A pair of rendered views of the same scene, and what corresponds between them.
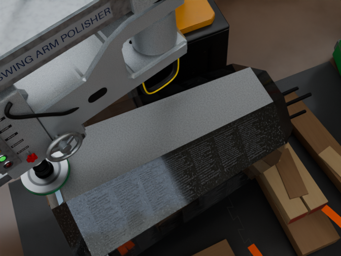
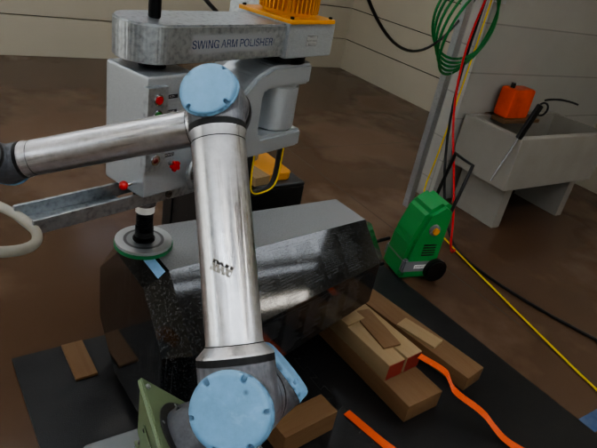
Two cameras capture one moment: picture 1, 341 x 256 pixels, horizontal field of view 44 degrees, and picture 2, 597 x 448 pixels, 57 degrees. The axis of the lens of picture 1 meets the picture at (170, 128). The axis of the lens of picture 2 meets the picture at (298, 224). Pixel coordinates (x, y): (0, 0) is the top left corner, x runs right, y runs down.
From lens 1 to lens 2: 145 cm
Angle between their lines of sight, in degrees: 37
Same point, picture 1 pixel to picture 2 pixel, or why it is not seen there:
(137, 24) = (280, 76)
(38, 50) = (225, 40)
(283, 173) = (370, 327)
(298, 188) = (389, 340)
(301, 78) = not seen: hidden behind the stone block
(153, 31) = (283, 97)
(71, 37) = (245, 47)
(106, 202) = not seen: hidden behind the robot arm
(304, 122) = (375, 300)
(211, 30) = (288, 182)
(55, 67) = not seen: hidden behind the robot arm
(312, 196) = (405, 347)
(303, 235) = (404, 390)
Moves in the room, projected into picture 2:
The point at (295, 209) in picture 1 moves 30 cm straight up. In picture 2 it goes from (392, 357) to (408, 309)
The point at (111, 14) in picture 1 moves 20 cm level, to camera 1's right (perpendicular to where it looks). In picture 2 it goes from (272, 47) to (321, 52)
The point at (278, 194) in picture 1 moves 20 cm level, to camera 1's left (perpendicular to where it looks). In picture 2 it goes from (370, 346) to (335, 349)
